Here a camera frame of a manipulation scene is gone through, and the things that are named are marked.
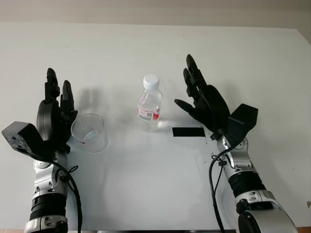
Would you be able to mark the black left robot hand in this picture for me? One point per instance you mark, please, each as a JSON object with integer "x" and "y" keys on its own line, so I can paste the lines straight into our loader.
{"x": 47, "y": 116}

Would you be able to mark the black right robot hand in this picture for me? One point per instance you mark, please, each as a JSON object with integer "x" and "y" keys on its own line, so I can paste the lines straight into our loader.
{"x": 212, "y": 106}

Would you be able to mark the clear plastic water bottle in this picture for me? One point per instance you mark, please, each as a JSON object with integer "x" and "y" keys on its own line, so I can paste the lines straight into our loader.
{"x": 149, "y": 106}

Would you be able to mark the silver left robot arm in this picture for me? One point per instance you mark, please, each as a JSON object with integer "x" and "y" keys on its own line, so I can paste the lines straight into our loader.
{"x": 47, "y": 179}

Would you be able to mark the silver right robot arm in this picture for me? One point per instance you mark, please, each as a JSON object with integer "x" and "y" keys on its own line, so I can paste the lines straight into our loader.
{"x": 252, "y": 194}

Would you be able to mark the clear plastic cup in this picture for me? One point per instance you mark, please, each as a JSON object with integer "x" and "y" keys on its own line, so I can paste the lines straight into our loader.
{"x": 91, "y": 136}

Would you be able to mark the black tape rectangle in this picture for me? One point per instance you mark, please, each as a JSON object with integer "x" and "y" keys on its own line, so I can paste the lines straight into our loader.
{"x": 188, "y": 132}

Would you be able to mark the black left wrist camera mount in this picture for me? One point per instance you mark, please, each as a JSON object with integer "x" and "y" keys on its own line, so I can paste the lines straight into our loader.
{"x": 22, "y": 138}

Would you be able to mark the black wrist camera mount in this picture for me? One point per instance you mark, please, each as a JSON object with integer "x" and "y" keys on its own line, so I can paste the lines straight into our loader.
{"x": 22, "y": 138}
{"x": 244, "y": 119}

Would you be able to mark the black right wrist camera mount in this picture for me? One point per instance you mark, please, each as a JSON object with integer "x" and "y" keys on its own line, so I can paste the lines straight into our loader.
{"x": 244, "y": 119}

